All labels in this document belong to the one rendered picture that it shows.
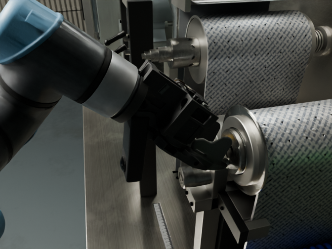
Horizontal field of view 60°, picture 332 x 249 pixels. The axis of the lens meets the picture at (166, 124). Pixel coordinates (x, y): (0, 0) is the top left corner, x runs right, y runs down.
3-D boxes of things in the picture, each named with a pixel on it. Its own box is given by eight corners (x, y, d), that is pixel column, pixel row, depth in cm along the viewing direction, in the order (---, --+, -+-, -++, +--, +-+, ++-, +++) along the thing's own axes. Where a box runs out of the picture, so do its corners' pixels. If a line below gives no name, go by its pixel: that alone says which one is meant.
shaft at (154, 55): (141, 61, 63) (140, 46, 61) (167, 58, 64) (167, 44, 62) (143, 66, 60) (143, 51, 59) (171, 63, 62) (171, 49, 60)
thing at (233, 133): (243, 148, 42) (235, 184, 46) (256, 146, 42) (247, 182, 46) (222, 120, 48) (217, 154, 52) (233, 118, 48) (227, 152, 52)
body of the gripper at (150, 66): (223, 121, 38) (154, 74, 32) (182, 166, 41) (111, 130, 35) (203, 96, 45) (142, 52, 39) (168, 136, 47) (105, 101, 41)
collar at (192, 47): (165, 62, 66) (165, 35, 63) (190, 61, 68) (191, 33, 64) (173, 73, 61) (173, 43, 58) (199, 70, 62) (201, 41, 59)
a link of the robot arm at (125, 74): (77, 114, 33) (77, 85, 39) (111, 132, 35) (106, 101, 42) (115, 62, 30) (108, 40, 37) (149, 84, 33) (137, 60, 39)
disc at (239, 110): (218, 158, 57) (226, 90, 49) (220, 157, 57) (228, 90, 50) (255, 215, 45) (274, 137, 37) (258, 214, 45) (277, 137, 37)
